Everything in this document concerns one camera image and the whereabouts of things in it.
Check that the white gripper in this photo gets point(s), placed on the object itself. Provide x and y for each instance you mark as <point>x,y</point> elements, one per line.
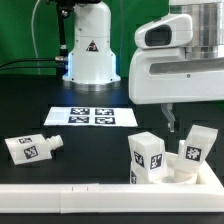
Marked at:
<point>166,76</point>

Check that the white L-shaped fence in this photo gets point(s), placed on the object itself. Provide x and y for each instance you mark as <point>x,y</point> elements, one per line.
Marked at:
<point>207,195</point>

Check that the white marker sheet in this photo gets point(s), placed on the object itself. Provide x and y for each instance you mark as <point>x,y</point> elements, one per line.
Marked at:
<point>91,116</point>

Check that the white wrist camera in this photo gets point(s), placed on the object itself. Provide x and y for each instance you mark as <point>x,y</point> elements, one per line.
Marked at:
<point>172,30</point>

